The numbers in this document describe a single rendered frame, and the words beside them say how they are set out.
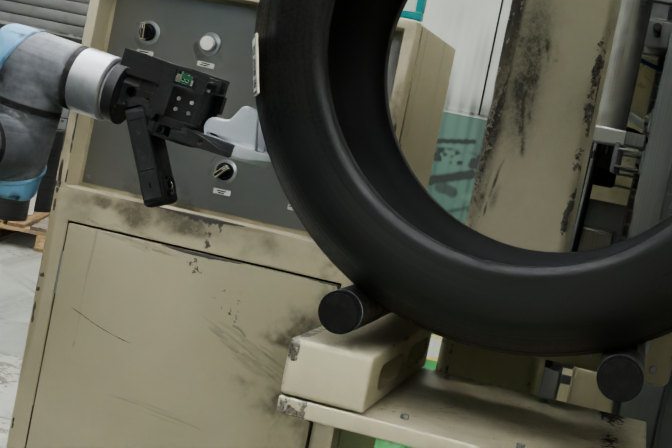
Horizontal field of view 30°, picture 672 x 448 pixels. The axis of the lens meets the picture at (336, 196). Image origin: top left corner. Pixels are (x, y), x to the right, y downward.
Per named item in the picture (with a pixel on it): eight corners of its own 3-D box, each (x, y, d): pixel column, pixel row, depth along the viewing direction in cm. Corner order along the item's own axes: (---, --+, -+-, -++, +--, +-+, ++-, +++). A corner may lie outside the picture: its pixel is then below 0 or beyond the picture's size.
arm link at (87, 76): (57, 108, 140) (89, 113, 148) (93, 121, 139) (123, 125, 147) (77, 44, 139) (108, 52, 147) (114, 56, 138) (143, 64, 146)
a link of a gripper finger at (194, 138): (230, 144, 134) (157, 118, 136) (225, 158, 134) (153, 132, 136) (244, 145, 139) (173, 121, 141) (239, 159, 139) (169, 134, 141)
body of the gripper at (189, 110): (213, 78, 135) (115, 44, 138) (189, 153, 136) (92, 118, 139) (236, 84, 143) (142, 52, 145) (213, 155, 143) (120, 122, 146)
